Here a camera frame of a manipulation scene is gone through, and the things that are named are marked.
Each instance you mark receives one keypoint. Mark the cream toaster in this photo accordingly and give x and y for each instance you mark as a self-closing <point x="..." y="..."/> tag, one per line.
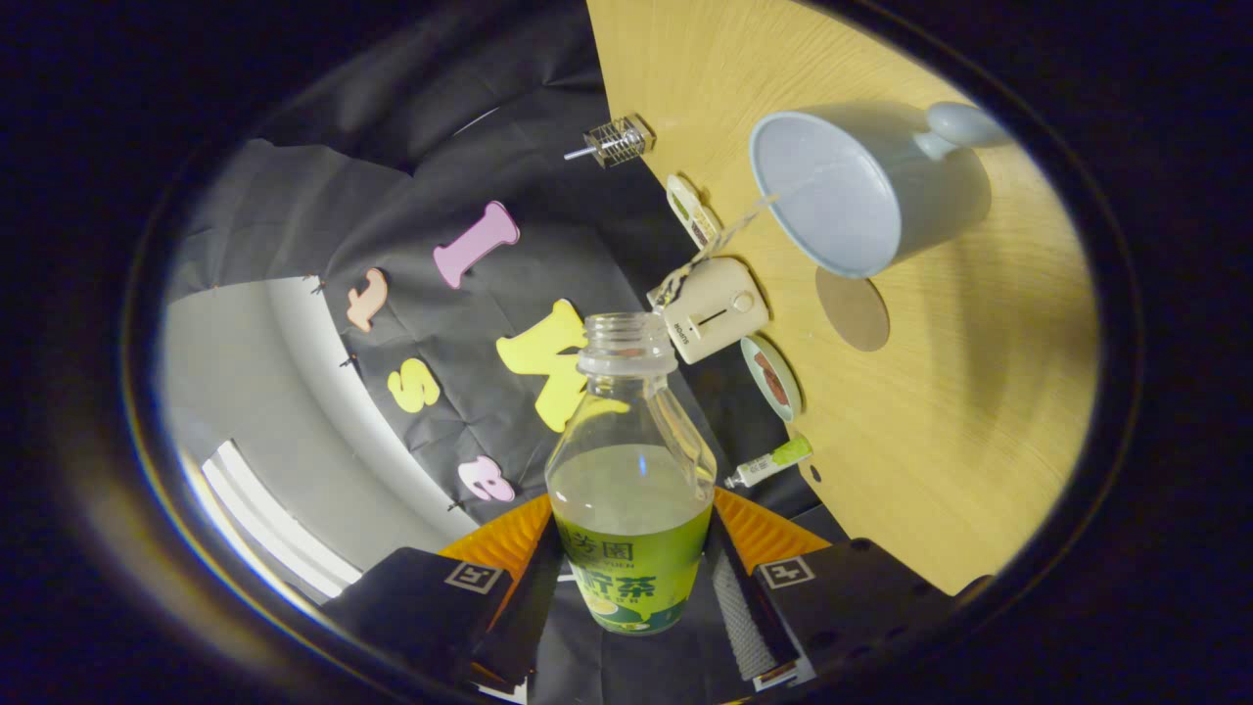
<point x="719" y="308"/>

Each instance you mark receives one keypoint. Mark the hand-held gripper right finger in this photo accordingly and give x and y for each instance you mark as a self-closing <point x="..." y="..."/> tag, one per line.
<point x="852" y="597"/>

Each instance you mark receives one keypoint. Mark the round brown coaster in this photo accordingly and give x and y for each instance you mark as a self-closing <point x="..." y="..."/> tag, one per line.
<point x="854" y="311"/>

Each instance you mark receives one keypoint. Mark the brown food piece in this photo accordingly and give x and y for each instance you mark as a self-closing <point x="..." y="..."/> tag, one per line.
<point x="778" y="392"/>
<point x="765" y="366"/>

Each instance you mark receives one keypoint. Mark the long ceiling light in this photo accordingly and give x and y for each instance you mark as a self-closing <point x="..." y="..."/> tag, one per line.
<point x="274" y="529"/>

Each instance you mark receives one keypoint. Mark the wooden table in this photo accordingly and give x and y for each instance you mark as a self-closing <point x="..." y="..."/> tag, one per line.
<point x="979" y="411"/>

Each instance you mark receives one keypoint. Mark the pale blue cup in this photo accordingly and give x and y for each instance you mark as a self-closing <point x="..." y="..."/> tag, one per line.
<point x="930" y="196"/>

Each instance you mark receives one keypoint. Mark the white straw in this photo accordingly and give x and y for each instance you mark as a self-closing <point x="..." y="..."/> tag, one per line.
<point x="580" y="153"/>

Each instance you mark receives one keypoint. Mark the clear glass tumbler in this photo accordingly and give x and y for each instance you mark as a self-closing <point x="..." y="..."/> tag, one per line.
<point x="624" y="141"/>

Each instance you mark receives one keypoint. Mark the small white green capped bottle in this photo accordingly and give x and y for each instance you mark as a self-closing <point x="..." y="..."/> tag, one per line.
<point x="768" y="464"/>

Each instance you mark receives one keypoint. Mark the black backdrop cloth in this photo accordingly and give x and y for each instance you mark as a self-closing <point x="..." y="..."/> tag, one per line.
<point x="440" y="176"/>

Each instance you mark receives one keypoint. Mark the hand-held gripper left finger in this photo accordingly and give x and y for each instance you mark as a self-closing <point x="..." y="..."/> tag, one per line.
<point x="411" y="597"/>

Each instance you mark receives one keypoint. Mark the white divided snack dish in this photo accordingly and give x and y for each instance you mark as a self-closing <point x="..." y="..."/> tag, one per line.
<point x="690" y="208"/>

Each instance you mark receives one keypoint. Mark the pale green plate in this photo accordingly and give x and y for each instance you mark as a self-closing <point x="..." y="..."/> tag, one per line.
<point x="791" y="399"/>

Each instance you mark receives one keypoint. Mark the clear juice bottle green label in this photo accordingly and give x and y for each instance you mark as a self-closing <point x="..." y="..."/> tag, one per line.
<point x="631" y="568"/>

